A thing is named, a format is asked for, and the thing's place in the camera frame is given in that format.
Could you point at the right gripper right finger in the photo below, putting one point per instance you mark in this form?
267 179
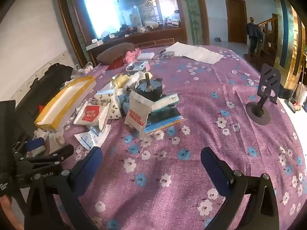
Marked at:
228 185

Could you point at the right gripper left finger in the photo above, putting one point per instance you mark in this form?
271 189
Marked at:
73 183

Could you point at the blue print wipes packet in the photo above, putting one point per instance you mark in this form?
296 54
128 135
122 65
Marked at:
93 137

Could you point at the red label tissue pack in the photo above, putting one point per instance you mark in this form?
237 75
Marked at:
92 115

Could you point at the lemon print tissue pack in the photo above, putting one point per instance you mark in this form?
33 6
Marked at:
110 98

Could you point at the blue fuzzy cloth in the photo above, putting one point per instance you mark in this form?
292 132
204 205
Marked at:
124 100

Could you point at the blue sponge cloth stack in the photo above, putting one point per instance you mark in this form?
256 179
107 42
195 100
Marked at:
163 113

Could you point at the white bag red text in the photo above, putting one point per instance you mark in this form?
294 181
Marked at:
139 109

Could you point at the yellow fuzzy cloth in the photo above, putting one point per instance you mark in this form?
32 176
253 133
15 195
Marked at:
120 81

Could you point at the black electric motor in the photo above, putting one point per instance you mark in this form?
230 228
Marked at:
150 88

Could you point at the person's hand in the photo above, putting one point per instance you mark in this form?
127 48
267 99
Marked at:
7 208

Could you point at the beige socks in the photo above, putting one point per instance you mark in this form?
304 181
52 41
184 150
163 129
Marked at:
51 141

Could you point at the black leather sofa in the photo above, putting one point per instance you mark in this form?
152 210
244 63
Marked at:
42 90

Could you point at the yellow-edged white foam box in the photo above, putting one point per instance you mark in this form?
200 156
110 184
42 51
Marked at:
57 112

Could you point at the black phone stand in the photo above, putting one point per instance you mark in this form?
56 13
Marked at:
268 89

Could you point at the purple floral tablecloth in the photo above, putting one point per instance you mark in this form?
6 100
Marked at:
160 183

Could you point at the clear plastic bags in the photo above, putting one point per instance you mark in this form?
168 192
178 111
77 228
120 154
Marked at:
79 72

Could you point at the brown fuzzy cushion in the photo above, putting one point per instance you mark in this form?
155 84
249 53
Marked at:
113 53

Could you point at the red cloth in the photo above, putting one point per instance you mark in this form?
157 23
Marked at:
117 63

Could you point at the clear plastic container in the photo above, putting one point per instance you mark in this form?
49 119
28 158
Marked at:
138 66

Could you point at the white paper sheets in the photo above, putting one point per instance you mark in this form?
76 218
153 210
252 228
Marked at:
199 54

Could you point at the pink plush cloth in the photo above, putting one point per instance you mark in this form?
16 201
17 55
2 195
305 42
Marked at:
131 56

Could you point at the white rectangular box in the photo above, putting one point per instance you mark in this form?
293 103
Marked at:
145 56

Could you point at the person in dark clothes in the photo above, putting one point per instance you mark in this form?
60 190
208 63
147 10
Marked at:
255 34

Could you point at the wooden door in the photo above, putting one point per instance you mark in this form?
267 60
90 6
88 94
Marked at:
236 21

